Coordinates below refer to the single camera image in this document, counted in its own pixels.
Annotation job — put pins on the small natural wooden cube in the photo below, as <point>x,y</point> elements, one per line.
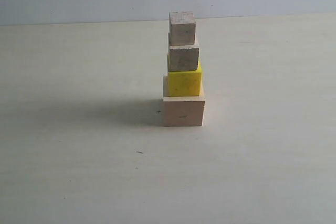
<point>182,28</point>

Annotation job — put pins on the yellow painted wooden cube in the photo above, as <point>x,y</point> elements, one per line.
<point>184,83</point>

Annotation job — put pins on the medium natural wooden cube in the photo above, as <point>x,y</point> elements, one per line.
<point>183,57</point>

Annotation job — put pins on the large natural wooden cube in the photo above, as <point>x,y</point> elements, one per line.
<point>182,111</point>

